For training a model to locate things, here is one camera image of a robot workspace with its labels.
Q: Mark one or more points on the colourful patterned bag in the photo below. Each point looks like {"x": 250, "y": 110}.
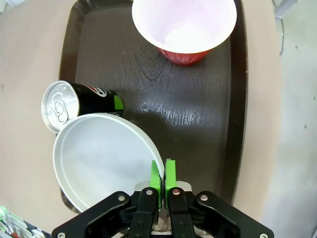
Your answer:
{"x": 15, "y": 223}

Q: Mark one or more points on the black Pepsi can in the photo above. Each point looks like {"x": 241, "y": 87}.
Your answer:
{"x": 86, "y": 99}

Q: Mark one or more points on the pale grey bowl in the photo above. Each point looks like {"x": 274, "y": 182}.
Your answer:
{"x": 104, "y": 158}

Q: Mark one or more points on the grey metal table leg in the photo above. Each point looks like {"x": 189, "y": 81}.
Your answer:
{"x": 284, "y": 6}

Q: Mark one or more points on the brown plastic tray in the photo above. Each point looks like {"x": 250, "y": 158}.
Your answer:
{"x": 185, "y": 104}

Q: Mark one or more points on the red plastic cup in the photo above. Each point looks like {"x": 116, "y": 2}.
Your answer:
{"x": 183, "y": 22}

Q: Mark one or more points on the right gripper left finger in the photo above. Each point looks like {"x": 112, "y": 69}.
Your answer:
{"x": 128, "y": 215}

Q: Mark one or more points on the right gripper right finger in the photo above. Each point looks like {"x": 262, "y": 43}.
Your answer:
{"x": 198, "y": 215}

